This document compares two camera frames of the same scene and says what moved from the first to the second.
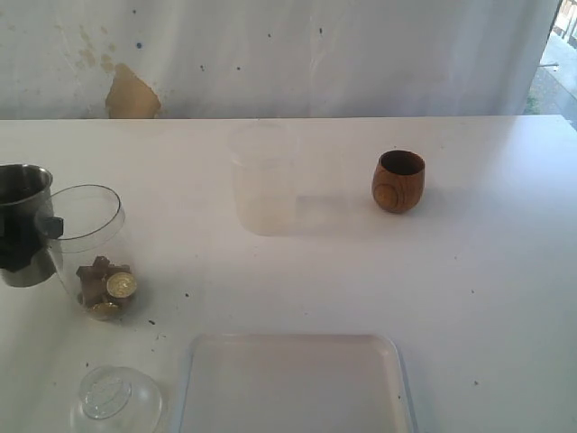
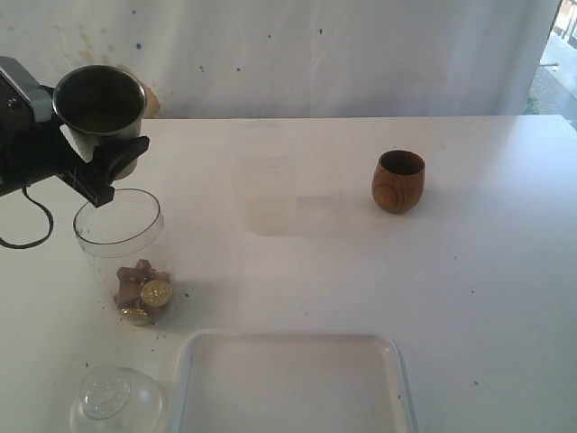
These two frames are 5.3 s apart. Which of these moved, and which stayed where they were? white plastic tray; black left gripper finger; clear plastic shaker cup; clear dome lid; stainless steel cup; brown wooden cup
Moved: black left gripper finger; stainless steel cup; clear plastic shaker cup
Stayed: white plastic tray; clear dome lid; brown wooden cup
